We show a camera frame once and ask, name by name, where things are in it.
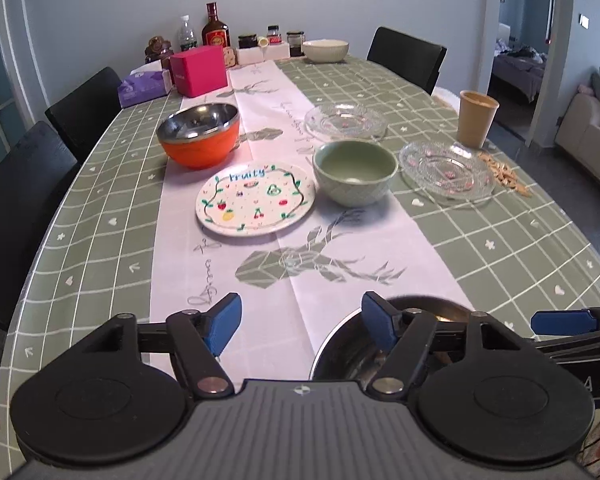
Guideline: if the blue steel bowl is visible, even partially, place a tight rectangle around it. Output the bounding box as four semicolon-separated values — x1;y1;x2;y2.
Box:
310;296;472;388

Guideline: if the fruity painted white plate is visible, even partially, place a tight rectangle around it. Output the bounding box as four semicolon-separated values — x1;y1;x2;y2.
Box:
195;160;316;237

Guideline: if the green ceramic bowl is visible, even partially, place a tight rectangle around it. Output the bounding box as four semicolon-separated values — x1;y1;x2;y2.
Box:
312;140;399;208

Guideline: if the clear glass plate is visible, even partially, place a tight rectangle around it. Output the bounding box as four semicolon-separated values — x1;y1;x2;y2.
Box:
398;141;495;200
304;103;388;140

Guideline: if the orange steel bowl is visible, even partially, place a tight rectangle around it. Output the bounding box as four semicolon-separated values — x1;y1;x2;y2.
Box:
156;103;239;170

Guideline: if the white deer table runner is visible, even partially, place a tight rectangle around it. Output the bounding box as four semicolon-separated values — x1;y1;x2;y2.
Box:
149;60;468;384

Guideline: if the green checked tablecloth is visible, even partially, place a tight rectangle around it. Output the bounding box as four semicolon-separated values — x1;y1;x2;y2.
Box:
0;54;600;476

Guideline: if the beige sofa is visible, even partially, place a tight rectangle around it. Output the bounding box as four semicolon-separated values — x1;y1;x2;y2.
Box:
555;68;600;182

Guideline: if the beige paper cup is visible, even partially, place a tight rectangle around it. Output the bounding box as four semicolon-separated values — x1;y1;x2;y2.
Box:
456;90;500;150

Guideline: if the black chair near left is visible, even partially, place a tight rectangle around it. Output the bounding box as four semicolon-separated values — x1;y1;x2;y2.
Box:
0;122;79;330

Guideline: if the black chair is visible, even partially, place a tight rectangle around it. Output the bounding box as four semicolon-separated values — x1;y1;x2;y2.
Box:
45;67;121;162
367;26;448;96
0;122;79;330

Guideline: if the black chair far left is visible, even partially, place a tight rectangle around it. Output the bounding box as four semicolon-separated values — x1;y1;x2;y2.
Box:
45;67;121;162

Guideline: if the purple tissue box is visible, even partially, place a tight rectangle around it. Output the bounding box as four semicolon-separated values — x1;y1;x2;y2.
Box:
117;70;172;108

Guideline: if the pink square box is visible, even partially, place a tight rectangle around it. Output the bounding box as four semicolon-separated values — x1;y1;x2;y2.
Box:
170;46;227;98

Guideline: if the bed in far room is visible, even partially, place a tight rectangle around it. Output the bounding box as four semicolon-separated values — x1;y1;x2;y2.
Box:
492;47;547;103

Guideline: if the black chair right side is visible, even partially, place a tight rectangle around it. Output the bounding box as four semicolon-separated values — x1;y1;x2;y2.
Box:
367;26;448;96

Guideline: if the white box at far end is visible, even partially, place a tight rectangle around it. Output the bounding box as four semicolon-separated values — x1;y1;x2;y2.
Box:
236;42;290;66

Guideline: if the brown figurine ornament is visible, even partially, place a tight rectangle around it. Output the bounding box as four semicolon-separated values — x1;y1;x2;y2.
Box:
145;36;174;68

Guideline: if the cream bowl at far end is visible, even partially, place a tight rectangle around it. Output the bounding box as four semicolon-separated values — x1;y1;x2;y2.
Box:
302;39;349;64

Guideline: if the dark glass jar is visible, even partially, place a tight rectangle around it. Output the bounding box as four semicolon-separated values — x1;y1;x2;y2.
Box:
238;34;259;50

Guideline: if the clear water bottle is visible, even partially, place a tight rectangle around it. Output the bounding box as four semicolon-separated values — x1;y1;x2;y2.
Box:
178;14;197;52

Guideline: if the red label jar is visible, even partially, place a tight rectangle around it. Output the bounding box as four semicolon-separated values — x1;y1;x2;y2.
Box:
266;25;283;44

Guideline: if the brown liquor bottle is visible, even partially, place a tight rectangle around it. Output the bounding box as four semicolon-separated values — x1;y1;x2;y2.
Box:
202;2;230;48

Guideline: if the small glass jar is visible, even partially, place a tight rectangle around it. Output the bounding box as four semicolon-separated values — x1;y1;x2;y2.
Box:
287;30;304;58

